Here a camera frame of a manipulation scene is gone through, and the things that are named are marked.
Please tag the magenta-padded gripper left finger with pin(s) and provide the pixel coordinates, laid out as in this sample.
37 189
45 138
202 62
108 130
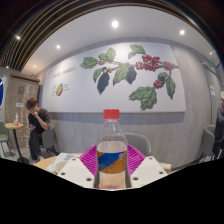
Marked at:
78 172

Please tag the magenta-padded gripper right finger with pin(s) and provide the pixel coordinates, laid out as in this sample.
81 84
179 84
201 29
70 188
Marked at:
146 171

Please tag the clear red-capped drink bottle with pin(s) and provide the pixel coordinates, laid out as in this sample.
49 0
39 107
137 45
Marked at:
112 160

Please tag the grey upholstered chair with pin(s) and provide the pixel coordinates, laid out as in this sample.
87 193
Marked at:
49 136
3 133
208 140
140 141

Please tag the person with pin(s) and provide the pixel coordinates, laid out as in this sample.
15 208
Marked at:
220 126
38 126

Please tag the small round wooden table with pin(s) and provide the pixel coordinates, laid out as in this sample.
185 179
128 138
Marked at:
14 126

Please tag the small clear bottle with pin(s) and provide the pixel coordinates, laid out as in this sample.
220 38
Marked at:
16 119

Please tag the green exit sign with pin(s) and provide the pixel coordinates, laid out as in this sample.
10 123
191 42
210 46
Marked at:
210 63

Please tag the round ceiling lights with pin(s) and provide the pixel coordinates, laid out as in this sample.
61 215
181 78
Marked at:
115 24

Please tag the coffee plant wall mural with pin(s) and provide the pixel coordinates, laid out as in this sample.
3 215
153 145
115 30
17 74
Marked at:
76 96

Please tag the white wall notice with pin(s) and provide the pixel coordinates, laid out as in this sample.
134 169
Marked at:
212 90

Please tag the blue neon wall sign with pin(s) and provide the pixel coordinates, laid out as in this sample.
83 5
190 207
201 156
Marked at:
2 91

